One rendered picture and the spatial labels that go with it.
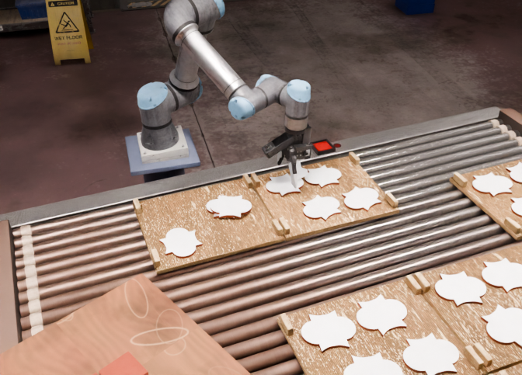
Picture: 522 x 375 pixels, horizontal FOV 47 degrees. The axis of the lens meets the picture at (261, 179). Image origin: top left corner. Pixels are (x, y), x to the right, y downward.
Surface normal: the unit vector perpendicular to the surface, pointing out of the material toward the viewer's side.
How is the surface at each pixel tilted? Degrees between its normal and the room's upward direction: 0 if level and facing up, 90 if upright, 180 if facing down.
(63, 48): 82
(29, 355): 0
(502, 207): 0
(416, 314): 0
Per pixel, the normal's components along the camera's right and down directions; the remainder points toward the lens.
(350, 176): 0.00, -0.81
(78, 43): 0.18, 0.38
